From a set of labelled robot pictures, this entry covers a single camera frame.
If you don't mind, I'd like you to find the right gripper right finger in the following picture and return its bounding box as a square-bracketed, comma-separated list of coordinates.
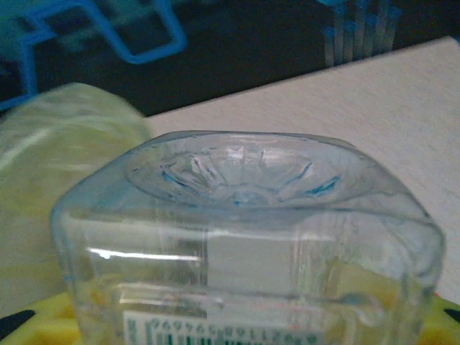
[429, 293, 460, 345]

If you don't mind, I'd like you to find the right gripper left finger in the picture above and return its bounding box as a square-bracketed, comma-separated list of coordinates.
[0, 291, 78, 345]

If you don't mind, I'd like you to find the clear square bottle barcode label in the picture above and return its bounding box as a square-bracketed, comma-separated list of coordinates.
[50, 129, 446, 345]

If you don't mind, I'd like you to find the plastic bin with green liner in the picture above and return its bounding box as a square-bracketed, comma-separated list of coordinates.
[0, 81, 154, 303]

